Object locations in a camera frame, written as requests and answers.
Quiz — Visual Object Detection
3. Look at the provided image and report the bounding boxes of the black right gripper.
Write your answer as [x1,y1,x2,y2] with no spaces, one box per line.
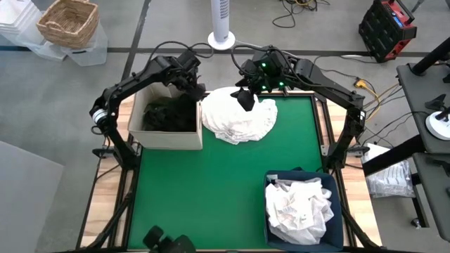
[230,58,274,112]

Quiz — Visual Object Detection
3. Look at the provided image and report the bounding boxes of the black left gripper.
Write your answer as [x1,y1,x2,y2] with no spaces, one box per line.
[175,65,207,103]

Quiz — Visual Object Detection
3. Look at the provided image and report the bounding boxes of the white crinkled ruffled garment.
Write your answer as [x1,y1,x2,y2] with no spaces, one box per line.
[200,86,278,145]

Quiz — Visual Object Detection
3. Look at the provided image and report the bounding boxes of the black garment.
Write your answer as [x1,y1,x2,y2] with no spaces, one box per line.
[165,93,198,133]

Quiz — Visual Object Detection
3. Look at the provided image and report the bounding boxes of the dark green crinkle shirt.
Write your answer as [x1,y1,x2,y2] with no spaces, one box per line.
[142,96,176,133]

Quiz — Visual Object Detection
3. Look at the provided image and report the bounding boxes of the beige fabric storage bin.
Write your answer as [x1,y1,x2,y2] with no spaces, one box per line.
[127,82,204,151]

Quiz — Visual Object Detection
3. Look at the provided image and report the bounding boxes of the white tower fan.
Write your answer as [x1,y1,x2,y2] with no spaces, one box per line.
[207,0,236,51]

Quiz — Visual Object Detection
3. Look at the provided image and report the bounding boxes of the green table mat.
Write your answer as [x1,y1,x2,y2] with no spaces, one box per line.
[127,94,325,251]

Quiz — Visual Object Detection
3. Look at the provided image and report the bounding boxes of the clear plastic storage bin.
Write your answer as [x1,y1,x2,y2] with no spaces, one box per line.
[20,19,108,67]

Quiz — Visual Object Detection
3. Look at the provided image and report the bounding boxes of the woven wicker basket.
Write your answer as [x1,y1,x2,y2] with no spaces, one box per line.
[36,0,101,50]

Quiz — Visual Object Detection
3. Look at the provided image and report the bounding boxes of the navy and white fabric bin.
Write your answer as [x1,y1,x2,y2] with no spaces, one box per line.
[262,167,345,252]

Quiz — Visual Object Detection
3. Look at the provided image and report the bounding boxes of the red and black jobsite box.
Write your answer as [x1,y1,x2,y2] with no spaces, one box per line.
[358,0,418,63]

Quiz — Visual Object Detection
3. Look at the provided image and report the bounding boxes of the clear plastic bag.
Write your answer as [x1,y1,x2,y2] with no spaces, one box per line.
[361,142,416,200]

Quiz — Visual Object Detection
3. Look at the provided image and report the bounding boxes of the black desk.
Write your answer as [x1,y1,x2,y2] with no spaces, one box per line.
[361,63,450,243]

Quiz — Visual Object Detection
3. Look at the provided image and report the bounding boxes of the black stand pole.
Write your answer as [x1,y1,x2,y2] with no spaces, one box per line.
[410,37,450,77]
[435,105,450,122]

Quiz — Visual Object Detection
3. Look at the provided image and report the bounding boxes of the white plastic bin stack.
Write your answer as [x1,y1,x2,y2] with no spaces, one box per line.
[0,0,45,46]

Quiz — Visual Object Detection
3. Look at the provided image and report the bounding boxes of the white round stand base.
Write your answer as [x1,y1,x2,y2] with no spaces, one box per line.
[425,110,450,141]

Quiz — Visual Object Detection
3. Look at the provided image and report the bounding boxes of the grey board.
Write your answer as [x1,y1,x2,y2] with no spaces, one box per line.
[0,140,65,253]

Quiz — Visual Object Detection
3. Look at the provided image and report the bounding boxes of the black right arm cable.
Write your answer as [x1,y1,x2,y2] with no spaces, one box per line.
[230,44,295,77]

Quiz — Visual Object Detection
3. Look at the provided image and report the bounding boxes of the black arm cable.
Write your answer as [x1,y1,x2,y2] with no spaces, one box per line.
[147,40,214,71]
[230,44,295,77]

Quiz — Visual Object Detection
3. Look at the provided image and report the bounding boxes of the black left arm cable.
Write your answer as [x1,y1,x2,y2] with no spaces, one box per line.
[147,40,214,71]

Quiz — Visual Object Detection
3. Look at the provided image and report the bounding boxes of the black tangled floor cable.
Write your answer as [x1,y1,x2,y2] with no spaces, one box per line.
[271,0,331,29]

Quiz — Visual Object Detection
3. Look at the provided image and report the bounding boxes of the black table frame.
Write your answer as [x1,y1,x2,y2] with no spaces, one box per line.
[75,89,384,253]

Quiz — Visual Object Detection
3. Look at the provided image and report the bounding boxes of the yellow extension cable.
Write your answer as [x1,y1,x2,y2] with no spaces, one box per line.
[354,79,400,122]

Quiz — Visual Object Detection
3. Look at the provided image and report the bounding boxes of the black table-level camera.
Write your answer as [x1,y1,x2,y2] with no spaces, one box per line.
[142,224,196,253]

